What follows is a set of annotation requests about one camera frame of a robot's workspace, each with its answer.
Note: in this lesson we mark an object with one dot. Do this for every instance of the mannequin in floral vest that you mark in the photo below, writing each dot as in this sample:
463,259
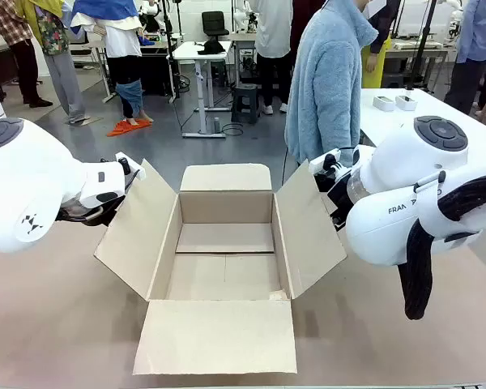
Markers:
58,61

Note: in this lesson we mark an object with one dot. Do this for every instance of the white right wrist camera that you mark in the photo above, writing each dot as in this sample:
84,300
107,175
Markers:
318,162

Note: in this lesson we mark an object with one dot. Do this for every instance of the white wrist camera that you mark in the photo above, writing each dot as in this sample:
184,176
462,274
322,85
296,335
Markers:
318,162
134,167

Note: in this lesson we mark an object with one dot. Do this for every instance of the dark plastic stool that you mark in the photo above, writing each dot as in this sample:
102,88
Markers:
245,101

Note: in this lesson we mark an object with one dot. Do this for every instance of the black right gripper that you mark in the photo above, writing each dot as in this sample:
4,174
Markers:
337,198

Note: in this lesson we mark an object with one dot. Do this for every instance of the person in white top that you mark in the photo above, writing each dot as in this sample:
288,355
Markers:
273,36

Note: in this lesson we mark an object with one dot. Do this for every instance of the black cloth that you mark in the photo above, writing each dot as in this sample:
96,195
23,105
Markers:
211,48

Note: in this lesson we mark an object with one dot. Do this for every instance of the person in blue fleece jacket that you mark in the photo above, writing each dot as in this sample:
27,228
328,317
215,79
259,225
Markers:
328,89

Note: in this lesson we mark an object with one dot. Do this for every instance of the black tripod stand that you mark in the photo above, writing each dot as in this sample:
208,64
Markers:
423,40

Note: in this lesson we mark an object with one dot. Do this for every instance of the white side table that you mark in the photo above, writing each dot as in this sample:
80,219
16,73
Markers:
389,125

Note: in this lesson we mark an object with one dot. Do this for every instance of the black office chair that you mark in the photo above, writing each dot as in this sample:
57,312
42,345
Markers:
214,22

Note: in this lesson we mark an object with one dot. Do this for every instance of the white standing desk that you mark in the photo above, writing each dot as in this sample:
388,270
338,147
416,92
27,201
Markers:
200,50

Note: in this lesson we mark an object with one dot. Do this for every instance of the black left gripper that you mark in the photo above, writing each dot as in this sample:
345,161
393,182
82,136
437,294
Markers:
130,180

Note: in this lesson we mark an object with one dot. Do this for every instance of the brown cardboard box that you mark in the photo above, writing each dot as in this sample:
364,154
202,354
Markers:
227,336

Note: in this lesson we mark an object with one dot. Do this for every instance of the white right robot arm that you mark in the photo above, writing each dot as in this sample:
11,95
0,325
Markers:
409,162

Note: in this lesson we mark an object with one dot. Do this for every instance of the person in plaid shirt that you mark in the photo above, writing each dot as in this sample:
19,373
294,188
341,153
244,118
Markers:
26,52

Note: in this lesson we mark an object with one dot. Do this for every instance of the orange cloth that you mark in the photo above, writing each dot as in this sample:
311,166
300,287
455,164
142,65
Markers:
125,127

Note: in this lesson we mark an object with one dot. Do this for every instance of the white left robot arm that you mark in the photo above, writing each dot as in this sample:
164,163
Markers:
24,170

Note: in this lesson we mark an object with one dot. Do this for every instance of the person in blue shirt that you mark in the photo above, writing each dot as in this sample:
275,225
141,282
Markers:
471,44

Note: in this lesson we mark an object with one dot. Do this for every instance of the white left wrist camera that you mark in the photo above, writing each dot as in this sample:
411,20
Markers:
134,167

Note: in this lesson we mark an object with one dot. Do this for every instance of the small white box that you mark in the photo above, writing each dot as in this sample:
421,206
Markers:
384,103
406,103

